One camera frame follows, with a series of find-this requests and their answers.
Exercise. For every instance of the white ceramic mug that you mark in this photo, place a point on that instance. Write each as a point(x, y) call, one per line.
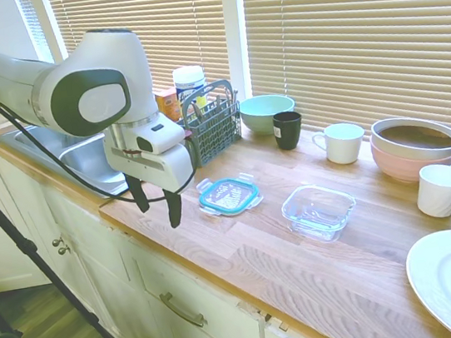
point(344, 146)
point(439, 193)

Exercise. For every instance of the round metal cabinet knob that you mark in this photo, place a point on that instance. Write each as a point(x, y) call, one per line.
point(64, 250)
point(57, 242)

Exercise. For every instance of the wide beige window blind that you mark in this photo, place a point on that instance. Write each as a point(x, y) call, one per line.
point(356, 24)

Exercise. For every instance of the orange cardboard box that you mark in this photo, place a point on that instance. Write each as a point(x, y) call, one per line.
point(168, 105)

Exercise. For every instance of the clear glass food container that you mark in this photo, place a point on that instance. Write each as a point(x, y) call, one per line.
point(320, 214)

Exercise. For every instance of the grey plastic cutlery basket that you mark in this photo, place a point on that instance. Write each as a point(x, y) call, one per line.
point(217, 136)

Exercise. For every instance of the white wipes canister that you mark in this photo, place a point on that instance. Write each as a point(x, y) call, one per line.
point(188, 83)

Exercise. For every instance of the black cup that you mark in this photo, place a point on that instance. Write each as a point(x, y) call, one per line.
point(287, 133)

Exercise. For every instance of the clear lid with teal seal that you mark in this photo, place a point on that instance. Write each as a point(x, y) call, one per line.
point(229, 197)

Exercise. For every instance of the black camera stand pole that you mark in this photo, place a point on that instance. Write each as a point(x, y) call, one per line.
point(22, 244)

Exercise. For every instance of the pink bowl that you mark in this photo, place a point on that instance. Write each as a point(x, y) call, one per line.
point(416, 150)
point(406, 169)

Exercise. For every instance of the white kitchen base cabinets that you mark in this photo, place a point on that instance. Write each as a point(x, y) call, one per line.
point(151, 297)

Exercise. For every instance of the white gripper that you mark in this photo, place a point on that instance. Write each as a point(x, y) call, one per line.
point(172, 164)

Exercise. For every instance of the narrow beige window blind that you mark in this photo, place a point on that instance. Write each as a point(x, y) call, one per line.
point(171, 25)

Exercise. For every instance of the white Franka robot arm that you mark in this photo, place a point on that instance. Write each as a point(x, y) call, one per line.
point(7, 78)

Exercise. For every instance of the stainless steel sink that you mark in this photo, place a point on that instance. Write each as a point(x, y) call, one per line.
point(81, 160)

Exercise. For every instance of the mint green bowl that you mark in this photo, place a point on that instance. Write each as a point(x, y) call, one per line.
point(262, 119)

